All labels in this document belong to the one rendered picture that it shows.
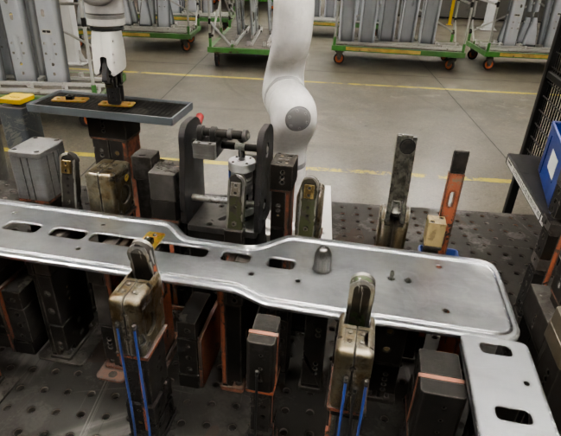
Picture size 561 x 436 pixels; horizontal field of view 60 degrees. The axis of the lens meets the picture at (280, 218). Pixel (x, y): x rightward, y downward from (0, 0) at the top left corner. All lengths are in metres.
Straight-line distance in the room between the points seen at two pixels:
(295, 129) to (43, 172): 0.59
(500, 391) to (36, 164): 0.98
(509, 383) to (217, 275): 0.49
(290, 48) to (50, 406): 0.95
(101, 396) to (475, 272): 0.78
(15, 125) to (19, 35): 3.86
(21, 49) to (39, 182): 4.12
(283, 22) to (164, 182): 0.48
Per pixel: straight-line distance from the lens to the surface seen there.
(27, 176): 1.21
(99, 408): 1.10
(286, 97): 1.23
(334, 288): 0.86
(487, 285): 0.95
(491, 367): 0.79
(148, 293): 0.79
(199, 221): 1.11
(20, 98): 1.41
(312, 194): 0.99
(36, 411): 1.14
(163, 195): 1.10
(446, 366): 0.80
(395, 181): 0.97
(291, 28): 1.24
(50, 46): 5.17
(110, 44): 1.21
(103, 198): 1.13
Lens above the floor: 1.52
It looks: 29 degrees down
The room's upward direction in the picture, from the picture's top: 2 degrees clockwise
